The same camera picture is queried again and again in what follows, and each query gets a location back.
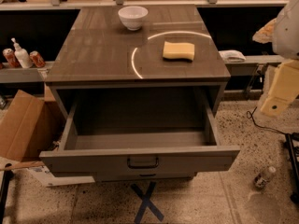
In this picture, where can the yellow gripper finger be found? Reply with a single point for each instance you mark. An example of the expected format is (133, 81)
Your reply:
(283, 89)

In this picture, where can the grey top drawer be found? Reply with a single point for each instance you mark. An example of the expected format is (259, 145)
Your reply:
(130, 134)

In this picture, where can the grey drawer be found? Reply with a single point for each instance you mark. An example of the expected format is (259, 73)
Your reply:
(130, 134)
(114, 177)

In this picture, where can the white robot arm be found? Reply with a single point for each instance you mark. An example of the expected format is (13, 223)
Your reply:
(283, 33)

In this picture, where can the grey drawer cabinet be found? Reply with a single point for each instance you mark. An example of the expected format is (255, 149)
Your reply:
(100, 54)

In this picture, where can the grey lower drawer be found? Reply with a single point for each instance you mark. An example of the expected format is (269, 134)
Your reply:
(114, 177)

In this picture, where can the folded white cloth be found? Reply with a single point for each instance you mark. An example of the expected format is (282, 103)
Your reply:
(232, 56)

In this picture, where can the clear plastic bottle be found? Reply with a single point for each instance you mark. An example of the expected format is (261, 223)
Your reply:
(264, 177)

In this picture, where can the yellow sponge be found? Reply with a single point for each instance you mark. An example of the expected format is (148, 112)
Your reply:
(178, 51)

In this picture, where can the black metal stand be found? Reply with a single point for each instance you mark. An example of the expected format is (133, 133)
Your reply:
(295, 166)

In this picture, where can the white ceramic bowl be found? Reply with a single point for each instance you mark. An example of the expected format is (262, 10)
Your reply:
(132, 17)

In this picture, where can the red soda can right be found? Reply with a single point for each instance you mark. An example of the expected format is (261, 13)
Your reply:
(37, 59)

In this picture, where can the red soda can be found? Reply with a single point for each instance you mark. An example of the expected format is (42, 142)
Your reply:
(37, 59)
(11, 58)

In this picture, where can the white printed box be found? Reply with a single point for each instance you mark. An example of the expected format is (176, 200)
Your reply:
(47, 179)

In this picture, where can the brown cardboard box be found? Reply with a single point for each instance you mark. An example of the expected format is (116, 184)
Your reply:
(29, 127)

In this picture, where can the white pump bottle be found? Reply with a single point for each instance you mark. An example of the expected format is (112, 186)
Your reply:
(21, 55)

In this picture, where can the red soda can left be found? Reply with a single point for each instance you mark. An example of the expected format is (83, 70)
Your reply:
(11, 58)

